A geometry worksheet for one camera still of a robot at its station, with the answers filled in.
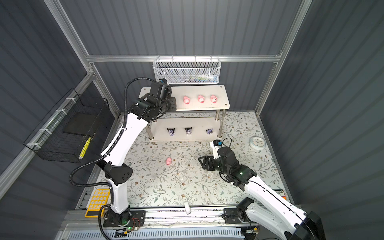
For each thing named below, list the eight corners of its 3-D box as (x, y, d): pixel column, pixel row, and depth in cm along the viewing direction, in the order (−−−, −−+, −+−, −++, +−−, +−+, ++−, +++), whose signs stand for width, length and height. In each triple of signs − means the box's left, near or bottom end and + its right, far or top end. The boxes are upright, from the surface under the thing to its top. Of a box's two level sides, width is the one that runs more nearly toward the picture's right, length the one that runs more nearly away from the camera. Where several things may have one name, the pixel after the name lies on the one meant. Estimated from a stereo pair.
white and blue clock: (251, 150, 101) (252, 147, 98) (248, 139, 106) (249, 136, 103) (265, 150, 101) (267, 147, 98) (262, 139, 106) (264, 136, 103)
